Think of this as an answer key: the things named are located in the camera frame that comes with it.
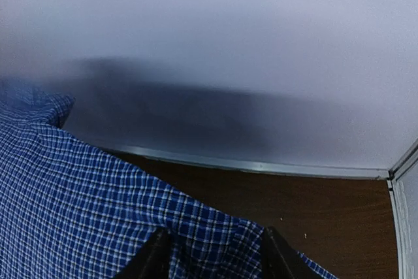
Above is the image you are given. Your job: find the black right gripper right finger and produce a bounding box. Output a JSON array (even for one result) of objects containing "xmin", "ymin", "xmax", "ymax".
[{"xmin": 261, "ymin": 227, "xmax": 315, "ymax": 279}]

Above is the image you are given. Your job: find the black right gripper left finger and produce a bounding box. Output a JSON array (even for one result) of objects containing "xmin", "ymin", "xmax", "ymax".
[{"xmin": 116, "ymin": 227, "xmax": 172, "ymax": 279}]

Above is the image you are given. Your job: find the right aluminium frame post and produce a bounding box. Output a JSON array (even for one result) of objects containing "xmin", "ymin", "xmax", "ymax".
[{"xmin": 387, "ymin": 142, "xmax": 417, "ymax": 278}]

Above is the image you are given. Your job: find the blue plaid long sleeve shirt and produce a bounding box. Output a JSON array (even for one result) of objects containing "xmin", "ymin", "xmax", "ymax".
[{"xmin": 1, "ymin": 80, "xmax": 332, "ymax": 278}]

